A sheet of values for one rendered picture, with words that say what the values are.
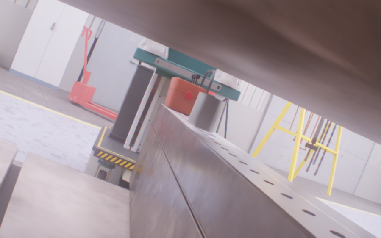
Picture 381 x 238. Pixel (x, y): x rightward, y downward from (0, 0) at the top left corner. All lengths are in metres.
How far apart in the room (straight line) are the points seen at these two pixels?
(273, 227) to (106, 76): 7.47
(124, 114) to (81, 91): 3.53
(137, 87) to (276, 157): 8.03
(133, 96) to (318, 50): 2.14
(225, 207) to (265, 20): 0.22
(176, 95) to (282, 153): 8.96
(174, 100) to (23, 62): 5.66
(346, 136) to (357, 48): 11.72
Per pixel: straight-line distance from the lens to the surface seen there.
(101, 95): 7.79
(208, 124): 1.06
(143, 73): 2.52
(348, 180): 12.99
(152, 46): 2.16
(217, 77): 2.24
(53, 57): 7.03
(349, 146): 12.43
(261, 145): 7.72
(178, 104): 1.51
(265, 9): 0.41
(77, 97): 6.04
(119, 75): 7.82
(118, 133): 2.55
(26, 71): 7.02
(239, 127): 9.33
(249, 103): 9.38
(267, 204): 0.37
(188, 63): 2.35
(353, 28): 0.47
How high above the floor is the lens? 0.74
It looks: 1 degrees down
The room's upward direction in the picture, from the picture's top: 23 degrees clockwise
